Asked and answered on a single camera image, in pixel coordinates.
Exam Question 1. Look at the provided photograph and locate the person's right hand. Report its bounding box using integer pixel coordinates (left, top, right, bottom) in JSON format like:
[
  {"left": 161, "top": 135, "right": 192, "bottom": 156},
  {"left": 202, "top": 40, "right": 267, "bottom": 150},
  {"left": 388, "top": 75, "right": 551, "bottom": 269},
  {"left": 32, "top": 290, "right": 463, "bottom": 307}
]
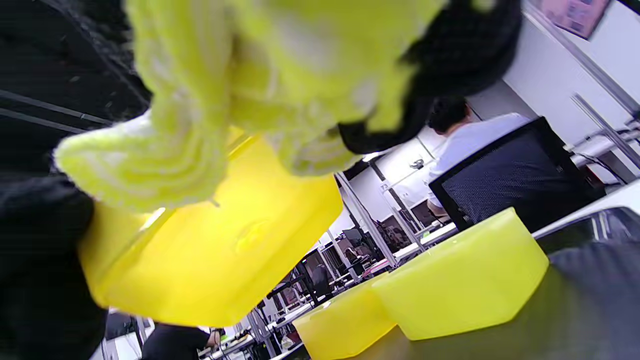
[{"left": 337, "top": 0, "right": 523, "bottom": 156}]

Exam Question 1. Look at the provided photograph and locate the person's left hand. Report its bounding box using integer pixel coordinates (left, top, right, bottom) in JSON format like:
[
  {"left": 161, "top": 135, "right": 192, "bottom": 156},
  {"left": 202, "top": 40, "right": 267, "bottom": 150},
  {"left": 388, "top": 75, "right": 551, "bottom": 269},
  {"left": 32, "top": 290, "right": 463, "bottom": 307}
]
[{"left": 0, "top": 0, "right": 153, "bottom": 360}]

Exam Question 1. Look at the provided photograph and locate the white yellow-edged dish cloth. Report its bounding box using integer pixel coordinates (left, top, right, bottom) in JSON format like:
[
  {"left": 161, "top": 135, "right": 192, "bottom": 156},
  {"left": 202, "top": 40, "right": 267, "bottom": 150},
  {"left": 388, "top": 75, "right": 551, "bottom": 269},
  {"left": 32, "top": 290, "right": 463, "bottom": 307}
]
[{"left": 54, "top": 0, "right": 481, "bottom": 213}]

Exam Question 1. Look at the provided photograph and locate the amber yellow plastic food container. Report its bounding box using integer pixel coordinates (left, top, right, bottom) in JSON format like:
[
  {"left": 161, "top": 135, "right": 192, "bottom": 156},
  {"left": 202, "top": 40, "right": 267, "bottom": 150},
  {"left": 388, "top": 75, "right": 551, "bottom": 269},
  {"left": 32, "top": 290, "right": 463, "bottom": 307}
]
[
  {"left": 292, "top": 272, "right": 398, "bottom": 360},
  {"left": 77, "top": 127, "right": 345, "bottom": 328}
]

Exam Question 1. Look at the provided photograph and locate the lemon yellow plastic food container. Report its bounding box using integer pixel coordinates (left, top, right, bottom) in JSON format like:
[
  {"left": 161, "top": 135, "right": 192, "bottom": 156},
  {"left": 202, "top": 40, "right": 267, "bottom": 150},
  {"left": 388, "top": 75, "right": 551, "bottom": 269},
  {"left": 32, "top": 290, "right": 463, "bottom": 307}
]
[{"left": 372, "top": 207, "right": 550, "bottom": 341}]

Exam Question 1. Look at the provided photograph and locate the black mesh office chair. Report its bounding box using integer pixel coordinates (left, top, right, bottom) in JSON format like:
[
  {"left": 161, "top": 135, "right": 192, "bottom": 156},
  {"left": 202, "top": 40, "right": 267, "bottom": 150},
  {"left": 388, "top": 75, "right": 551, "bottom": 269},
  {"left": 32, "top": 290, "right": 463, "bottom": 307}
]
[{"left": 429, "top": 116, "right": 608, "bottom": 233}]

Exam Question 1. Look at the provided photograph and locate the black plastic tray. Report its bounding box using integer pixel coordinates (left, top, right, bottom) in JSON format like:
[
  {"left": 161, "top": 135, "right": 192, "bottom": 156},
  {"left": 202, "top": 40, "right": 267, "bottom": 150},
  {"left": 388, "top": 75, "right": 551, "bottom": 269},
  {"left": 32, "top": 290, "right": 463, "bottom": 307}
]
[{"left": 280, "top": 206, "right": 640, "bottom": 360}]

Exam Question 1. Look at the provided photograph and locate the pink wall poster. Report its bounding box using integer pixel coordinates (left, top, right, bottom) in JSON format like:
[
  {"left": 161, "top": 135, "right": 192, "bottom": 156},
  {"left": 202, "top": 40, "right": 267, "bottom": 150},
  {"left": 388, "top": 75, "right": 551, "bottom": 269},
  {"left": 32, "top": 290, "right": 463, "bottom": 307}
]
[{"left": 540, "top": 0, "right": 613, "bottom": 41}]

